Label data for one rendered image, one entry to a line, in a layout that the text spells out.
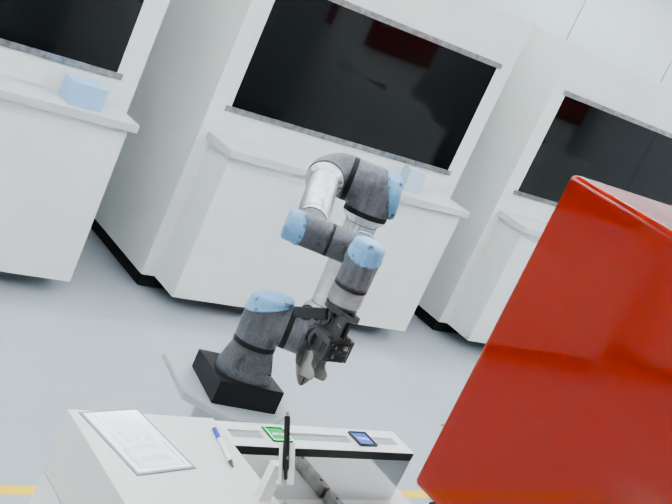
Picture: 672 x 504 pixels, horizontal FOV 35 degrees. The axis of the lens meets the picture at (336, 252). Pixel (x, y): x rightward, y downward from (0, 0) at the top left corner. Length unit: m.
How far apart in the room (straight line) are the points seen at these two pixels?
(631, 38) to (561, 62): 1.80
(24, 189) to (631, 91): 3.98
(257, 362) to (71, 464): 0.77
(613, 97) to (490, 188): 0.98
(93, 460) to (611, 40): 6.63
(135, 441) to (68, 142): 2.80
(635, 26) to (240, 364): 6.03
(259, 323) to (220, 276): 2.73
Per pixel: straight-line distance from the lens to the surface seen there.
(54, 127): 4.77
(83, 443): 2.13
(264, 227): 5.46
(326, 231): 2.33
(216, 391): 2.76
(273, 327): 2.75
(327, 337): 2.27
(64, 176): 4.88
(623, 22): 8.26
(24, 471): 3.80
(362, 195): 2.68
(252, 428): 2.42
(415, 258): 6.16
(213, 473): 2.17
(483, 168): 6.85
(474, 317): 6.81
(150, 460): 2.12
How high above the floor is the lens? 2.00
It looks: 15 degrees down
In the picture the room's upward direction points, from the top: 25 degrees clockwise
